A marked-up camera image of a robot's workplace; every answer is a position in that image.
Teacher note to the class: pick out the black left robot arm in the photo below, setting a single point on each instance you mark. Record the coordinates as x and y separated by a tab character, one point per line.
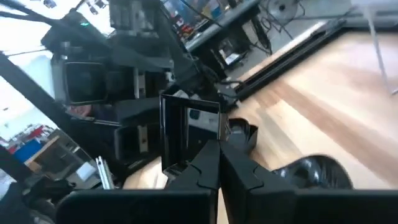
93	40

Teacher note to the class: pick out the black wavy square mini plate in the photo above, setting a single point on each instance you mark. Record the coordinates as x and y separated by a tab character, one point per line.
241	133

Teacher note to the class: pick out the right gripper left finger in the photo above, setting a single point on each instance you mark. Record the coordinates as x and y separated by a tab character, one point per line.
140	207

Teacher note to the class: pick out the silver aluminium post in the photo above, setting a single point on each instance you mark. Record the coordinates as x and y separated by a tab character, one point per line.
104	174

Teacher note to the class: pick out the black floor fan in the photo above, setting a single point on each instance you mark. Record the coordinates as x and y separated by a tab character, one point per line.
281	7

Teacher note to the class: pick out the black aluminium table frame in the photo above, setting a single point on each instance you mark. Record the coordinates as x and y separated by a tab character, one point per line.
280	67

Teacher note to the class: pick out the black round fluted mini plate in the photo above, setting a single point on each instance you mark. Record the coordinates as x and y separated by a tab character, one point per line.
311	172

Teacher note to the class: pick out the grey workbench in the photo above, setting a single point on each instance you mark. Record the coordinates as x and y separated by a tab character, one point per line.
217	26

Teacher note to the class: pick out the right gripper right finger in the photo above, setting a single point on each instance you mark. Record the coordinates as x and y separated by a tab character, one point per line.
280	207

